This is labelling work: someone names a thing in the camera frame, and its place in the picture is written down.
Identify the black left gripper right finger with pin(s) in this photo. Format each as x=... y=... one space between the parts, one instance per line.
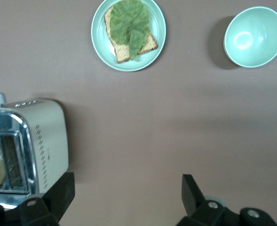
x=195 y=202

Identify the brown toast slice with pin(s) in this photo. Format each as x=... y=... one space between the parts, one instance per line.
x=123 y=53

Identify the beige chrome toaster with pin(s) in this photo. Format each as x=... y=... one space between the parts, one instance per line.
x=49 y=136

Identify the pale green plate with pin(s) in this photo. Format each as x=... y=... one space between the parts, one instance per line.
x=157 y=28

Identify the green lettuce leaf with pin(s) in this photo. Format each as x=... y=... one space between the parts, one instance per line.
x=129 y=21

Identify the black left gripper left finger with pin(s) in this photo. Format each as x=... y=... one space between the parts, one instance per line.
x=56 y=200

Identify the pale green bowl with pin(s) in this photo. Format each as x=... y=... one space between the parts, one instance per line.
x=254 y=37

